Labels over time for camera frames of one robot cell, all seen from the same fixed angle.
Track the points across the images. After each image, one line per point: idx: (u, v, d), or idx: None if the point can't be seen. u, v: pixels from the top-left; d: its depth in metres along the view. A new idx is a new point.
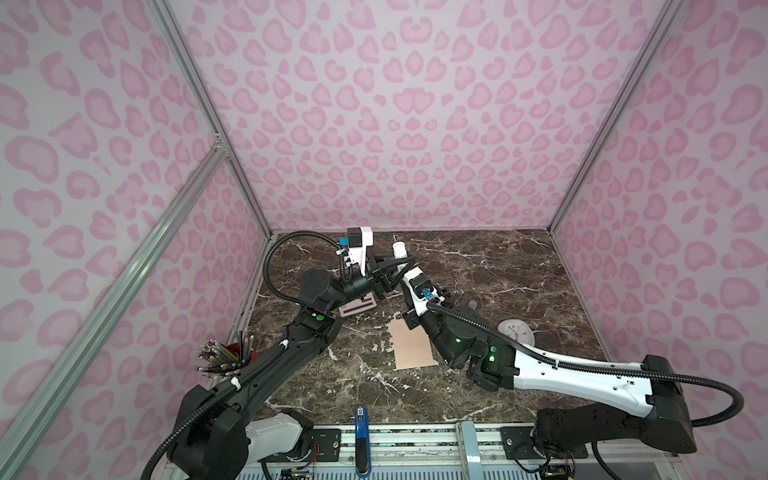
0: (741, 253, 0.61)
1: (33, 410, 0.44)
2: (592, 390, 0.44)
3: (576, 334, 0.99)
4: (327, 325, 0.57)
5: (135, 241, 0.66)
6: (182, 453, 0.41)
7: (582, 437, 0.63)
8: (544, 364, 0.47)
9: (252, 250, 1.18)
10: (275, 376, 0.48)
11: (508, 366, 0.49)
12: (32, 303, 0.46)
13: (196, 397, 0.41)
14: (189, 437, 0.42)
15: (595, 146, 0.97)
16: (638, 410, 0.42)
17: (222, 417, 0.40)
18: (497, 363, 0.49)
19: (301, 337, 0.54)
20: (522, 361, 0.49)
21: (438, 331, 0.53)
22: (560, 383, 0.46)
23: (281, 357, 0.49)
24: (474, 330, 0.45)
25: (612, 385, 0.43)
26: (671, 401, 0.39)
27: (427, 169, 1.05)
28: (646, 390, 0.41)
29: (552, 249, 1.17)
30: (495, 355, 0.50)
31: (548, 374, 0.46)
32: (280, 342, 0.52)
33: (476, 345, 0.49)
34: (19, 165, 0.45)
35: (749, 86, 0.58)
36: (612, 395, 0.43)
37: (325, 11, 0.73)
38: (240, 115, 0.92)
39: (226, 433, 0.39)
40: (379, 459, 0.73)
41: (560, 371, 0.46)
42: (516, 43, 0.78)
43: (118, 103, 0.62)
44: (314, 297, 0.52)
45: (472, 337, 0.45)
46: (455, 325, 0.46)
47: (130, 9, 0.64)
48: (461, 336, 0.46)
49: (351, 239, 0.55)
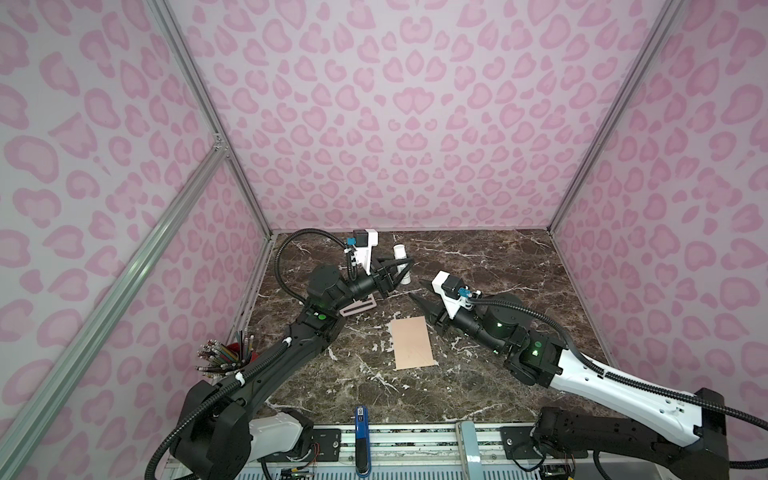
0: (740, 253, 0.61)
1: (33, 409, 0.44)
2: (636, 408, 0.44)
3: (576, 334, 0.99)
4: (329, 324, 0.58)
5: (135, 241, 0.66)
6: (184, 448, 0.42)
7: (588, 443, 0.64)
8: (589, 371, 0.47)
9: (252, 250, 1.18)
10: (278, 374, 0.49)
11: (551, 363, 0.48)
12: (32, 303, 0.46)
13: (200, 392, 0.42)
14: (192, 432, 0.43)
15: (595, 146, 0.97)
16: (681, 437, 0.41)
17: (226, 411, 0.40)
18: (540, 357, 0.49)
19: (304, 335, 0.54)
20: (567, 363, 0.48)
21: (478, 328, 0.55)
22: (602, 392, 0.46)
23: (284, 354, 0.50)
24: (517, 316, 0.46)
25: (660, 407, 0.42)
26: (716, 436, 0.38)
27: (427, 169, 1.05)
28: (694, 420, 0.40)
29: (553, 249, 1.17)
30: (538, 350, 0.50)
31: (592, 381, 0.46)
32: (284, 340, 0.52)
33: (517, 332, 0.50)
34: (19, 165, 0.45)
35: (749, 86, 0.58)
36: (656, 417, 0.43)
37: (325, 11, 0.73)
38: (240, 115, 0.92)
39: (230, 427, 0.39)
40: (379, 458, 0.73)
41: (606, 382, 0.45)
42: (516, 43, 0.78)
43: (118, 103, 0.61)
44: (323, 290, 0.54)
45: (514, 323, 0.47)
46: (500, 309, 0.48)
47: (130, 9, 0.64)
48: (504, 320, 0.48)
49: (359, 239, 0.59)
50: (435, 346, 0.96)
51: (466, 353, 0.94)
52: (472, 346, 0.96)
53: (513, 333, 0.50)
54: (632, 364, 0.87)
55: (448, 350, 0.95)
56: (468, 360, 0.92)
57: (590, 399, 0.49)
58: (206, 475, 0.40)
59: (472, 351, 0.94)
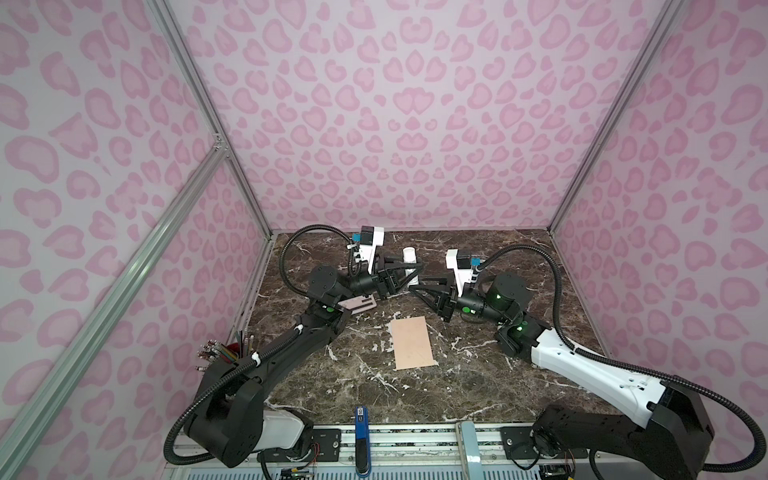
0: (740, 253, 0.61)
1: (33, 410, 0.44)
2: (601, 384, 0.47)
3: (576, 334, 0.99)
4: (336, 317, 0.59)
5: (135, 241, 0.66)
6: (198, 426, 0.43)
7: (582, 441, 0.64)
8: (563, 347, 0.52)
9: (252, 250, 1.18)
10: (293, 355, 0.51)
11: (531, 337, 0.55)
12: (32, 303, 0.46)
13: (218, 371, 0.43)
14: (207, 411, 0.44)
15: (595, 146, 0.97)
16: (638, 415, 0.44)
17: (244, 389, 0.41)
18: (522, 333, 0.56)
19: (313, 324, 0.56)
20: (545, 339, 0.54)
21: (482, 305, 0.60)
22: (574, 366, 0.50)
23: (294, 343, 0.51)
24: (515, 293, 0.52)
25: (621, 383, 0.45)
26: (673, 414, 0.39)
27: (427, 169, 1.05)
28: (651, 398, 0.42)
29: (552, 249, 1.17)
30: (523, 327, 0.57)
31: (563, 354, 0.51)
32: (296, 327, 0.55)
33: (513, 306, 0.56)
34: (18, 164, 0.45)
35: (749, 86, 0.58)
36: (616, 392, 0.46)
37: (325, 11, 0.73)
38: (240, 115, 0.92)
39: (247, 402, 0.40)
40: (379, 459, 0.73)
41: (577, 358, 0.49)
42: (517, 43, 0.78)
43: (118, 103, 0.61)
44: (323, 292, 0.54)
45: (511, 297, 0.53)
46: (502, 284, 0.54)
47: (130, 9, 0.64)
48: (503, 293, 0.54)
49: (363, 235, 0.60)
50: (435, 346, 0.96)
51: (466, 353, 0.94)
52: (472, 346, 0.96)
53: (509, 307, 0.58)
54: (632, 363, 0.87)
55: (448, 350, 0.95)
56: (468, 360, 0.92)
57: (569, 377, 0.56)
58: (221, 452, 0.41)
59: (472, 351, 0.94)
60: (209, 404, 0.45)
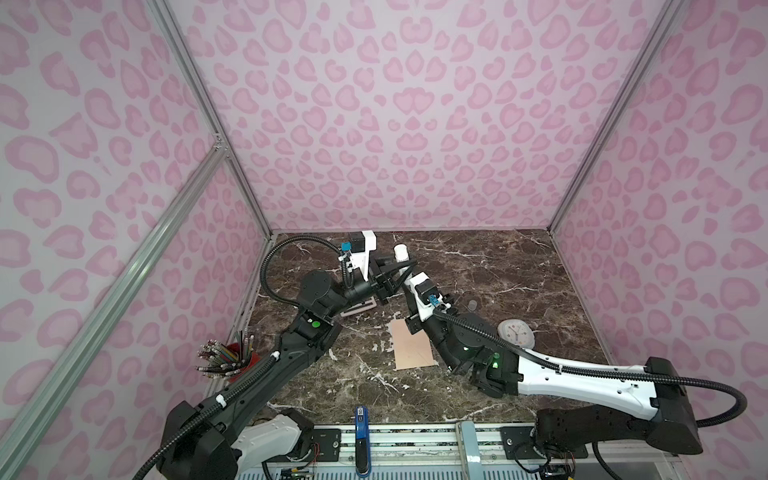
0: (740, 253, 0.61)
1: (34, 409, 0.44)
2: (595, 395, 0.45)
3: (576, 334, 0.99)
4: (324, 332, 0.55)
5: (135, 241, 0.66)
6: (169, 467, 0.41)
7: (583, 438, 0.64)
8: (547, 369, 0.47)
9: (252, 250, 1.18)
10: (266, 390, 0.47)
11: (512, 372, 0.49)
12: (32, 303, 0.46)
13: (181, 414, 0.40)
14: (176, 451, 0.42)
15: (595, 146, 0.97)
16: (644, 413, 0.42)
17: (206, 437, 0.38)
18: (500, 369, 0.50)
19: (293, 347, 0.51)
20: (526, 367, 0.49)
21: (443, 339, 0.53)
22: (563, 387, 0.46)
23: (270, 371, 0.47)
24: (482, 338, 0.44)
25: (616, 388, 0.43)
26: (673, 403, 0.40)
27: (427, 169, 1.05)
28: (650, 393, 0.41)
29: (552, 249, 1.17)
30: (498, 362, 0.50)
31: (553, 379, 0.46)
32: (270, 354, 0.50)
33: (483, 353, 0.49)
34: (19, 165, 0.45)
35: (749, 86, 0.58)
36: (617, 400, 0.43)
37: (325, 11, 0.73)
38: (240, 115, 0.92)
39: (209, 453, 0.37)
40: (379, 459, 0.73)
41: (565, 376, 0.46)
42: (517, 43, 0.78)
43: (118, 103, 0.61)
44: (313, 299, 0.50)
45: (480, 345, 0.45)
46: (463, 332, 0.45)
47: (130, 9, 0.64)
48: (469, 344, 0.46)
49: (353, 244, 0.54)
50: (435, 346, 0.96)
51: None
52: None
53: (479, 353, 0.49)
54: (632, 363, 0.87)
55: None
56: None
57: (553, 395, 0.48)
58: None
59: None
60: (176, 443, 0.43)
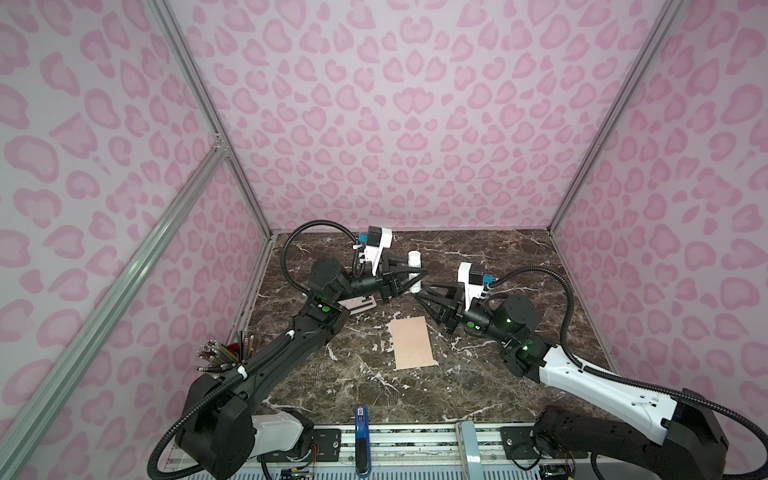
0: (740, 253, 0.61)
1: (34, 409, 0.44)
2: (611, 401, 0.47)
3: (576, 334, 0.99)
4: (333, 316, 0.57)
5: (135, 241, 0.66)
6: (189, 440, 0.42)
7: (586, 445, 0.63)
8: (570, 365, 0.52)
9: (252, 250, 1.18)
10: (282, 367, 0.49)
11: (538, 357, 0.54)
12: (32, 303, 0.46)
13: (202, 385, 0.42)
14: (196, 424, 0.43)
15: (595, 146, 0.97)
16: (652, 432, 0.43)
17: (230, 405, 0.40)
18: (528, 353, 0.56)
19: (308, 328, 0.54)
20: (552, 357, 0.54)
21: (487, 323, 0.59)
22: (582, 385, 0.50)
23: (285, 349, 0.49)
24: (526, 317, 0.51)
25: (632, 400, 0.45)
26: (688, 430, 0.39)
27: (427, 169, 1.05)
28: (665, 414, 0.42)
29: (552, 249, 1.17)
30: (528, 346, 0.57)
31: (572, 373, 0.51)
32: (287, 333, 0.52)
33: (522, 331, 0.55)
34: (18, 164, 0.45)
35: (749, 86, 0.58)
36: (629, 410, 0.45)
37: (325, 11, 0.73)
38: (240, 115, 0.92)
39: (232, 421, 0.39)
40: (378, 458, 0.73)
41: (586, 375, 0.50)
42: (516, 43, 0.78)
43: (118, 103, 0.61)
44: (324, 285, 0.53)
45: (523, 321, 0.52)
46: (512, 306, 0.53)
47: (130, 9, 0.64)
48: (514, 316, 0.53)
49: (369, 236, 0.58)
50: (435, 346, 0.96)
51: (466, 353, 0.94)
52: (472, 346, 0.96)
53: (517, 330, 0.58)
54: (632, 364, 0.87)
55: (448, 350, 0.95)
56: (468, 360, 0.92)
57: (577, 395, 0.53)
58: (211, 467, 0.40)
59: (472, 351, 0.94)
60: (198, 417, 0.44)
